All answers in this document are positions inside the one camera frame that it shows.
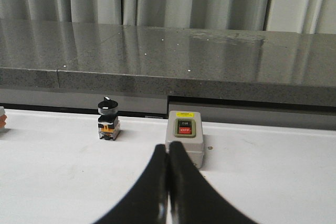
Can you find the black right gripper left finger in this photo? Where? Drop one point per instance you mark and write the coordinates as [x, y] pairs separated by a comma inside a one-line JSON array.
[[146, 201]]

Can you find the black selector knob switch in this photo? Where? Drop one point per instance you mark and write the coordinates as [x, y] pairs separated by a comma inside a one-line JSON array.
[[108, 122]]

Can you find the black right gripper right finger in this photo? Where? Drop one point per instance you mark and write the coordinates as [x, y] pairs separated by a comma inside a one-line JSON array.
[[193, 199]]

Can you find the green pushbutton switch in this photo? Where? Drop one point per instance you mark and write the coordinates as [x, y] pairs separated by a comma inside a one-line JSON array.
[[3, 118]]

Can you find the grey on-off switch box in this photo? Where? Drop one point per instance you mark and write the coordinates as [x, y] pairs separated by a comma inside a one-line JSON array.
[[186, 127]]

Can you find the grey stone counter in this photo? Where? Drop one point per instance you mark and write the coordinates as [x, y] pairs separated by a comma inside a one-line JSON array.
[[234, 76]]

